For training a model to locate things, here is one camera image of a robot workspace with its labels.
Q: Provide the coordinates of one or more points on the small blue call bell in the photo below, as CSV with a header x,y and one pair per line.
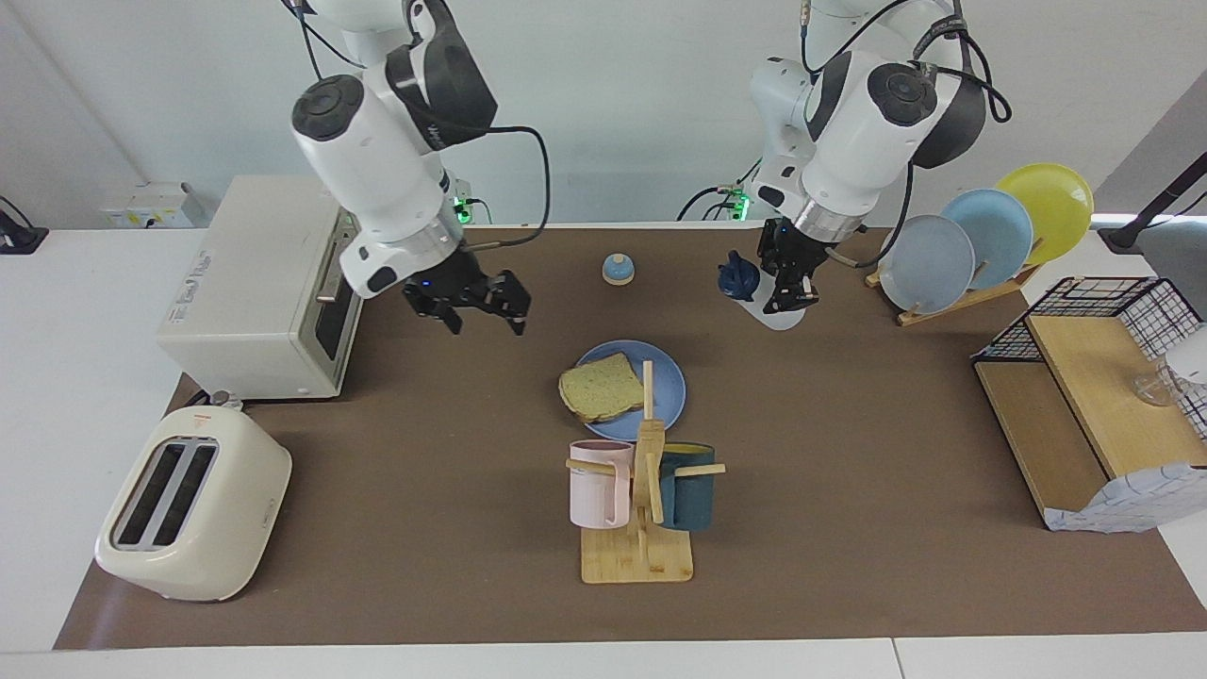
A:
x,y
618,272

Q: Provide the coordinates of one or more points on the translucent seasoning bottle navy cap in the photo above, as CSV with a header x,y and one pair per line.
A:
x,y
740,278

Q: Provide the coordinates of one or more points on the cream two-slot toaster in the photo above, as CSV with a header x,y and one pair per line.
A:
x,y
226,528

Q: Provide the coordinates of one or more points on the white toaster oven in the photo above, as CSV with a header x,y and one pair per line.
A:
x,y
212,372

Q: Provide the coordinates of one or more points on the black camera stand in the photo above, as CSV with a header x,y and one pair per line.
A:
x,y
1146,217

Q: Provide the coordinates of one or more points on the light blue round plate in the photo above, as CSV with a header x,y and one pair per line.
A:
x,y
1000,231

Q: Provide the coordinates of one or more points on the yellow round plate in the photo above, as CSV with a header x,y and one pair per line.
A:
x,y
1056,203

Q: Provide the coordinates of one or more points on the wooden two-tier shelf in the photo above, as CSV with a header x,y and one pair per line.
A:
x,y
1094,396

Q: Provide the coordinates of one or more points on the white power strip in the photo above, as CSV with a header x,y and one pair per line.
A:
x,y
151,207

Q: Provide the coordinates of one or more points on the white rounded object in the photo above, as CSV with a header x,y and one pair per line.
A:
x,y
1190,356

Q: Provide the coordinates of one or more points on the brown table mat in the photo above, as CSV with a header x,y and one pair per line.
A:
x,y
424,471

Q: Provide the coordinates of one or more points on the black clamp base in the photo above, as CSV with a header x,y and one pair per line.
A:
x,y
19,238

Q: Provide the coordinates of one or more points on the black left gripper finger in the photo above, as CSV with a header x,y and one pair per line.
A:
x,y
808,288
778,292

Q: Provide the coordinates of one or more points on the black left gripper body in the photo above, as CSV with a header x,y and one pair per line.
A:
x,y
797,247

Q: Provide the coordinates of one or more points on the wooden mug tree stand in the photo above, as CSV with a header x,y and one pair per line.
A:
x,y
636,561

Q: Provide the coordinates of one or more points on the wooden plate rack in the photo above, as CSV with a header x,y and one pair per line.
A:
x,y
952,306

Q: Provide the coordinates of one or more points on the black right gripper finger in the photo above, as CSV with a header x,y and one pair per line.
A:
x,y
443,316
511,297

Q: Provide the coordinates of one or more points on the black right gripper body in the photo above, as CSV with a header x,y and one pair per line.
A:
x,y
448,288

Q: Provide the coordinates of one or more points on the grey round plate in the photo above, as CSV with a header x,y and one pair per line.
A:
x,y
929,264

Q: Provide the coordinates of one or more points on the teal mug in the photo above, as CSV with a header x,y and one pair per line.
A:
x,y
688,495

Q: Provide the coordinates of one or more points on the pink mug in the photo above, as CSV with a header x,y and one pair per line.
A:
x,y
594,490

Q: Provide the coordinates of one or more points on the toasted bread slice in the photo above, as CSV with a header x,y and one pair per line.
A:
x,y
599,389

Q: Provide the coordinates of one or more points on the white checked cloth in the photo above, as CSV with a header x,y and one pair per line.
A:
x,y
1132,500

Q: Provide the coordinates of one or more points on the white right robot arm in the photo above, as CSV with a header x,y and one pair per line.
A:
x,y
377,160

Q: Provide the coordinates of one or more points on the clear drinking glass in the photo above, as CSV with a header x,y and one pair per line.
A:
x,y
1155,389

